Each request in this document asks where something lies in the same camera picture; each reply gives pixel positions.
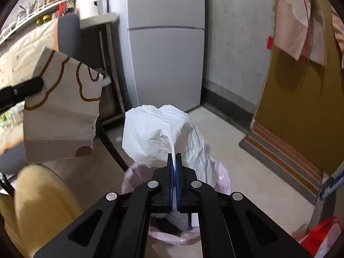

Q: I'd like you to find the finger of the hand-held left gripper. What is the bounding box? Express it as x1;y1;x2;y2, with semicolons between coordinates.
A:
0;77;45;111

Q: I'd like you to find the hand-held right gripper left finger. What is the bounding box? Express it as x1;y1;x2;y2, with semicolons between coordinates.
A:
34;153;176;258

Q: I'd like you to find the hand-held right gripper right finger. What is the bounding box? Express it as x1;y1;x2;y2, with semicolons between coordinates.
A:
176;153;313;258

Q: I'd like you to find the clear plastic bottle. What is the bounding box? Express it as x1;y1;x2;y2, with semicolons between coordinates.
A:
0;103;25;129

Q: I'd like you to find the white tissue paper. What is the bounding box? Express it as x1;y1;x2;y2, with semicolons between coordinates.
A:
122;103;217;232

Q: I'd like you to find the pink lined waste bin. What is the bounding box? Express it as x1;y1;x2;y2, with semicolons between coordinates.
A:
121;159;232;245

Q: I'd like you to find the yellow striped dotted mat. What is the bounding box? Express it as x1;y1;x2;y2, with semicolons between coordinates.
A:
0;20;60;156

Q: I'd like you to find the grey office chair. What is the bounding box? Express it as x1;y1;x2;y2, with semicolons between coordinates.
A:
0;13;128;198

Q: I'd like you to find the large oil bottle red label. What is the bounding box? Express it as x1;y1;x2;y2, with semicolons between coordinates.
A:
63;0;76;16

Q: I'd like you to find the white top side table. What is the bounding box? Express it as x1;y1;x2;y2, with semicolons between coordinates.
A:
80;13;127;125

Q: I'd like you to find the white air fryer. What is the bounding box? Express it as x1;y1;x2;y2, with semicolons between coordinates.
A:
75;0;109;20

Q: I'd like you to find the white refrigerator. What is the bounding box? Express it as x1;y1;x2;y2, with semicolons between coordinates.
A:
106;0;206;113

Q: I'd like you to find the yellow fluffy cushion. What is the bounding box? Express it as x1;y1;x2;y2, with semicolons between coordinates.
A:
0;164;84;258

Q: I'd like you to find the brown wooden door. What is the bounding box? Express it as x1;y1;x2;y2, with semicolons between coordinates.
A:
239;0;344;206

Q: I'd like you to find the blue white tube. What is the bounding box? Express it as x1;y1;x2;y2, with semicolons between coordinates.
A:
320;173;344;201

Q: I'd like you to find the red plastic bag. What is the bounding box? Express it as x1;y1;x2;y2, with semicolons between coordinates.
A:
293;216;343;258

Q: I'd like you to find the pink hanging apron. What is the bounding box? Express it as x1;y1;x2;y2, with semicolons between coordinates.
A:
271;0;344;69

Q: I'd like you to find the white curved wall shelf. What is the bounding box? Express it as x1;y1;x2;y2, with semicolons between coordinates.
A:
0;0;72;45

